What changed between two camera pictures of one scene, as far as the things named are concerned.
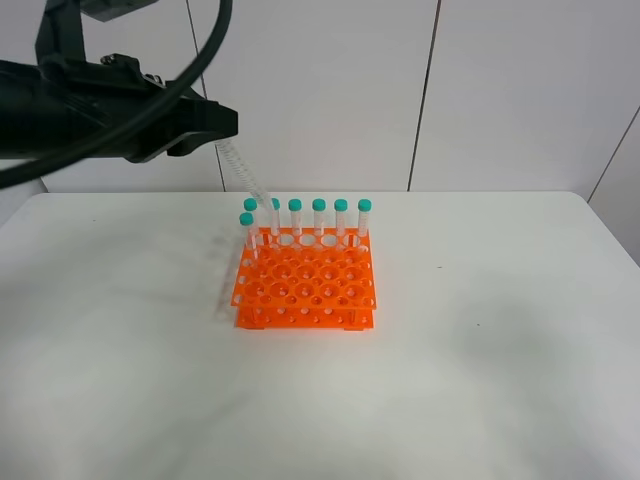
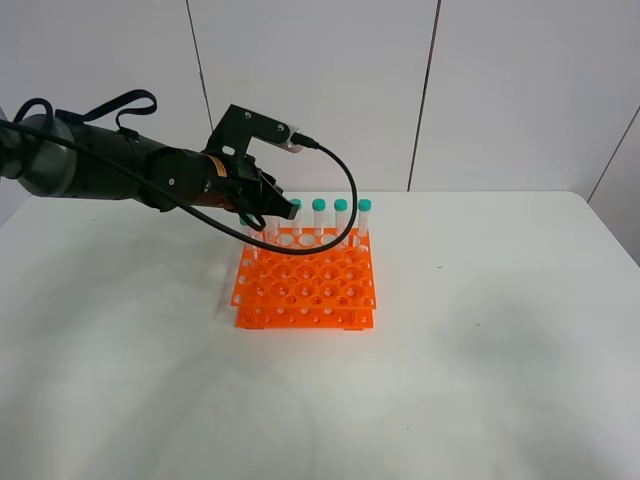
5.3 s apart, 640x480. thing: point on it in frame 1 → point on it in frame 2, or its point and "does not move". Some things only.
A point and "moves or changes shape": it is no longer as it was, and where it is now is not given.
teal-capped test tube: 244,171 moves or changes shape
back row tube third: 295,205 does not move
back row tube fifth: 340,207 does not move
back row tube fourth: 319,205 does not move
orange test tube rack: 305,278 does not move
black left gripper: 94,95 → 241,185
